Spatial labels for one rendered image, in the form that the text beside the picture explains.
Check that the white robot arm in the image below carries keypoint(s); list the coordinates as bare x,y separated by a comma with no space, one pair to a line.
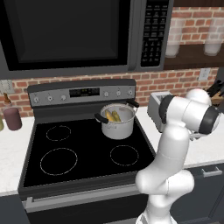
172,145

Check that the yellow corn cob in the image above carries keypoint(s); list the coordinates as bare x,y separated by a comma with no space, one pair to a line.
109,116

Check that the greenish yellow vegetable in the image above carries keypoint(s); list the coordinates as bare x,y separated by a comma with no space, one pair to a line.
116,116

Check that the grey stove knob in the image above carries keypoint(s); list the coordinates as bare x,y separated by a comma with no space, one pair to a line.
36,100
118,93
106,94
63,97
50,99
130,92

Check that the black electric stove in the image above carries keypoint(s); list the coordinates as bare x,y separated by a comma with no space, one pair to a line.
87,148

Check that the black microwave oven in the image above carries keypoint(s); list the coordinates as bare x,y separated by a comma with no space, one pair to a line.
70,32

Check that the dark wooden shelf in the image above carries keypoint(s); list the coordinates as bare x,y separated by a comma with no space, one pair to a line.
192,59

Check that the clear glass jar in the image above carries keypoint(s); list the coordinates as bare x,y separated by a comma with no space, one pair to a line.
214,36
174,38

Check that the dark red bottle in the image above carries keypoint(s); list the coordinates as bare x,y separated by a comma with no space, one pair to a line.
12,118

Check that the wooden knife block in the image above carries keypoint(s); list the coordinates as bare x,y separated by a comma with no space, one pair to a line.
217,93

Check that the dark grey drawer front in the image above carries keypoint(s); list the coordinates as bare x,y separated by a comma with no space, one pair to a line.
208,192

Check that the dark grey cupboard door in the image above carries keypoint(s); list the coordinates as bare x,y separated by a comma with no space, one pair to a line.
11,210

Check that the white wall outlet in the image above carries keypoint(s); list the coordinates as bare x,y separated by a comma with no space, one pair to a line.
204,74

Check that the dark wooden wall cupboard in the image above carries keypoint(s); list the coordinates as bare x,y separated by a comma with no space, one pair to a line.
198,3

